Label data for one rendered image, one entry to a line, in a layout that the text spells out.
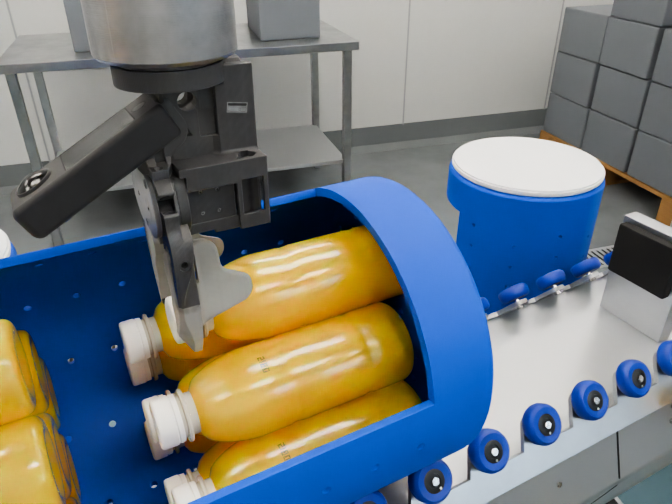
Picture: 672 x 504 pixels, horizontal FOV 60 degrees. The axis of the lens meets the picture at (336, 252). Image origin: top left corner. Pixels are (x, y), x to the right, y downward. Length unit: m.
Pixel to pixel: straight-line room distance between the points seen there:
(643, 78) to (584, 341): 2.80
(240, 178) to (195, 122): 0.05
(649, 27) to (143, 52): 3.33
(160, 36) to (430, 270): 0.25
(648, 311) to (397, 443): 0.53
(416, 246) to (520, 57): 4.08
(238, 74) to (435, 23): 3.75
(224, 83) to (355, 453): 0.28
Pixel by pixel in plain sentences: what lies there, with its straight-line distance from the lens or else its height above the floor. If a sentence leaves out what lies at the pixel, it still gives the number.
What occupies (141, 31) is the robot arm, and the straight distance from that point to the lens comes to 0.36.
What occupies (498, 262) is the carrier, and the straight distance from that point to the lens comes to 1.10.
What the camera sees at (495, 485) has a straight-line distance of 0.68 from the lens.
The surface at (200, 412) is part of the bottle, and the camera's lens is 0.46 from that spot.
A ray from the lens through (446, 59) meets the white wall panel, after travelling 4.22.
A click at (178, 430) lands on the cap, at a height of 1.12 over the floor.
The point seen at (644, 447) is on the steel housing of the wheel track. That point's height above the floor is 0.86.
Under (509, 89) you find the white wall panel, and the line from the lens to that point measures 4.54.
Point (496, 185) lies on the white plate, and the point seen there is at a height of 1.03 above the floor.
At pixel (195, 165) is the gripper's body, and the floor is 1.30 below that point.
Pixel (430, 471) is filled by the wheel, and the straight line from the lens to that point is 0.61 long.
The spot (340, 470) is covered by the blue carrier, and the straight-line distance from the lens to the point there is 0.45.
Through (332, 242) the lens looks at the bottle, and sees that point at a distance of 0.50.
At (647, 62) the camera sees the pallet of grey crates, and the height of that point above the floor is 0.75.
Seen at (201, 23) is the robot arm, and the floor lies 1.39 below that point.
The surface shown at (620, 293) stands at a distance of 0.94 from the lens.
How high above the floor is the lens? 1.45
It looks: 31 degrees down
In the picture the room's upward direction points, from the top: straight up
